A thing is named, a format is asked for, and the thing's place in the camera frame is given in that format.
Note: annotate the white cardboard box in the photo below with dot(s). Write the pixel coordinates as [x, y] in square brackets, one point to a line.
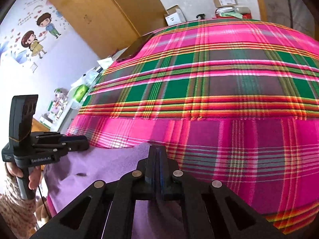
[174, 16]

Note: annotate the pink plaid bed sheet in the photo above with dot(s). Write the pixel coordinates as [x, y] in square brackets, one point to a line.
[231, 100]

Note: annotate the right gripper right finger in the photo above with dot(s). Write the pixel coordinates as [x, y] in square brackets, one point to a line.
[209, 209]

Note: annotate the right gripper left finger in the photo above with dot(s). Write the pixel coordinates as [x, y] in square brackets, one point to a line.
[105, 210]

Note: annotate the cartoon couple wall sticker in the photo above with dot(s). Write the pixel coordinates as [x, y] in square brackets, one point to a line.
[33, 41]

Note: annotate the patterned side table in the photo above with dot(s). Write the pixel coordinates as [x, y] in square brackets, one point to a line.
[64, 107]

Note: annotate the person's left forearm sleeve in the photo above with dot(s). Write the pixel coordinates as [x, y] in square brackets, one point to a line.
[17, 212]

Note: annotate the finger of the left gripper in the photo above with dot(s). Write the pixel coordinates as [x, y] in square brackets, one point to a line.
[76, 145]
[72, 138]

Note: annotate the black spray bottle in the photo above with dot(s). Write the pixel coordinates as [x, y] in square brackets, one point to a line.
[201, 16]

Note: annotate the wooden wardrobe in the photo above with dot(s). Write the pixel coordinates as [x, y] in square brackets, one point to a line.
[110, 25]

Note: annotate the grey door curtain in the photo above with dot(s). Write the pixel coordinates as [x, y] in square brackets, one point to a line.
[291, 13]

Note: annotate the black smartphone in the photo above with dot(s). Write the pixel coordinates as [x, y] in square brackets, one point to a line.
[135, 47]

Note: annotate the purple fleece garment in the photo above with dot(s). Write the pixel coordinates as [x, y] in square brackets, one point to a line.
[76, 171]

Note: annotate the green tissue pack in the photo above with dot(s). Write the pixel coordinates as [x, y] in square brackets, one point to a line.
[80, 92]

